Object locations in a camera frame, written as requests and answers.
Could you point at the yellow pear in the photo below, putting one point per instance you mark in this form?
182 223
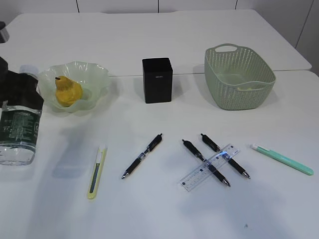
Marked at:
67 91

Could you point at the frosted green wavy plate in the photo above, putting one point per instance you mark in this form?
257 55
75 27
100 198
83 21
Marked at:
92 78

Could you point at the black gel pen left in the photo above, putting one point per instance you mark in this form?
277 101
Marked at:
140 158

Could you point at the clear plastic ruler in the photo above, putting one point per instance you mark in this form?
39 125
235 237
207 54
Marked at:
217 160

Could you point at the black square pen holder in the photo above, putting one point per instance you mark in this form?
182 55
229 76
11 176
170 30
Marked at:
157 80

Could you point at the black gel pen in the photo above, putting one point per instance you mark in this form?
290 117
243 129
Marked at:
202 172
140 158
231 161

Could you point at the black gel pen right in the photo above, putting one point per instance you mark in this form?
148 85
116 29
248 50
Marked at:
231 161

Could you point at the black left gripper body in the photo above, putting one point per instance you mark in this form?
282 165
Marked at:
4 84

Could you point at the mint green pen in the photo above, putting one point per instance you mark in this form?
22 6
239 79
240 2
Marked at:
283 159

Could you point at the yellow white waste paper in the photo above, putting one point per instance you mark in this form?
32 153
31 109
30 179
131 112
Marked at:
248 87

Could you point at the green plastic woven basket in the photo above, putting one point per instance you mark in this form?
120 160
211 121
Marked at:
228 66

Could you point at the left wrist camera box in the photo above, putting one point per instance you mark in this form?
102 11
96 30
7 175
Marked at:
4 35

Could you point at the black gel pen middle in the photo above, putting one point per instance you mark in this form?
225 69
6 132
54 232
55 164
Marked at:
202 172

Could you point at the clear water bottle green label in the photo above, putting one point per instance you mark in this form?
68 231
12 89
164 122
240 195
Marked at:
19 128

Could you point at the yellow-green utility knife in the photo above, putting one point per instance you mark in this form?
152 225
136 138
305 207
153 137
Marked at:
97 172

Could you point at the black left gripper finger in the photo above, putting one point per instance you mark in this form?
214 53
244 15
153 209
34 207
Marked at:
22 91

